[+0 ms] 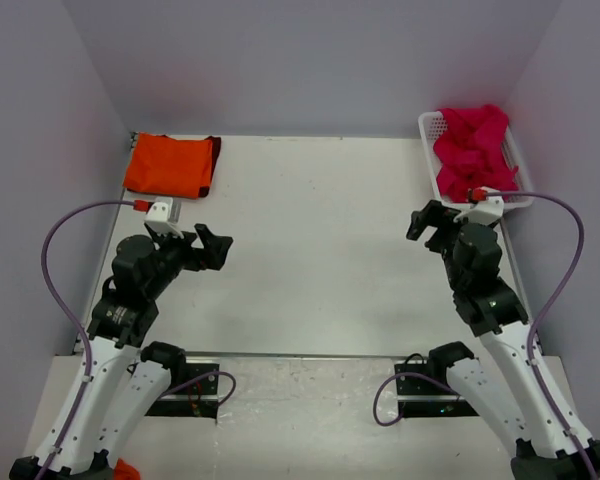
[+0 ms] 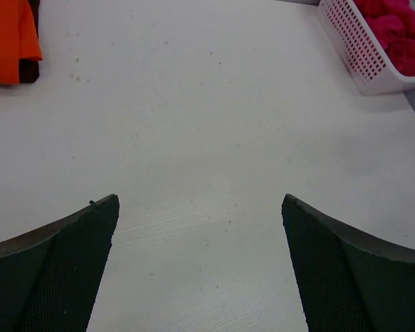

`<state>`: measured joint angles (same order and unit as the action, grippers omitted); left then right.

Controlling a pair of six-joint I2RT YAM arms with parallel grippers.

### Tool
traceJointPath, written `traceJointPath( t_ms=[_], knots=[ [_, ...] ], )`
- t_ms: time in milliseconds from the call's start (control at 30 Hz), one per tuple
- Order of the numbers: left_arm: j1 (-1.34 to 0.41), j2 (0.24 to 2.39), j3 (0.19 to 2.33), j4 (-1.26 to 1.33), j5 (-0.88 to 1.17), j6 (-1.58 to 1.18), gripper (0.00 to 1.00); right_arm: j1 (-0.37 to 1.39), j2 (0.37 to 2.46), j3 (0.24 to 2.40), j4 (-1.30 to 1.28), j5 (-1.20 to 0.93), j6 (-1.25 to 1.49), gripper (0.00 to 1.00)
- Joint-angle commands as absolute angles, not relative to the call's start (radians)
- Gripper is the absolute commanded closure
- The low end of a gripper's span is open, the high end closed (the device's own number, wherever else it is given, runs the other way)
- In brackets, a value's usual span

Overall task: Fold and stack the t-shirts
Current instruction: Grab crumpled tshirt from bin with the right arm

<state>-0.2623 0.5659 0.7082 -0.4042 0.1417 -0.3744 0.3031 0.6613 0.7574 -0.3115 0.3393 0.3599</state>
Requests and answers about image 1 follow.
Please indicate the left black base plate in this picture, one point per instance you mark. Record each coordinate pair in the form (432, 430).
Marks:
(199, 400)

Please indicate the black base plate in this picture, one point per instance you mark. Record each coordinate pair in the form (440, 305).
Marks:
(199, 400)
(418, 398)

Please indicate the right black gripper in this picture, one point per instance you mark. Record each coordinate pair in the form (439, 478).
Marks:
(433, 214)

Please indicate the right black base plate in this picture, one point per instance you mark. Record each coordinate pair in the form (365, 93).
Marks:
(418, 398)

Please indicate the pink t shirt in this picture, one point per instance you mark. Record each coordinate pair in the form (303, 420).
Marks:
(470, 152)

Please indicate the folded orange t shirt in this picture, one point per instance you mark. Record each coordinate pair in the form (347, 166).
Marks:
(164, 166)

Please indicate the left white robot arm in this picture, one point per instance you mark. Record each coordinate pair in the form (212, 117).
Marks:
(121, 378)

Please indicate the orange cloth at bottom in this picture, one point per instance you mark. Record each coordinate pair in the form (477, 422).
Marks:
(125, 471)

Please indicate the white plastic basket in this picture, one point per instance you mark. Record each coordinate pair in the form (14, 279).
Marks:
(432, 125)

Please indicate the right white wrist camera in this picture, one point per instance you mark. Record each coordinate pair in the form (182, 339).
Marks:
(486, 207)

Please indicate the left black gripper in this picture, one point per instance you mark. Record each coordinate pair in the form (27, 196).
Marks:
(215, 246)

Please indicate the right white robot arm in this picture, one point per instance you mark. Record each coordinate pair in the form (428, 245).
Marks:
(524, 406)

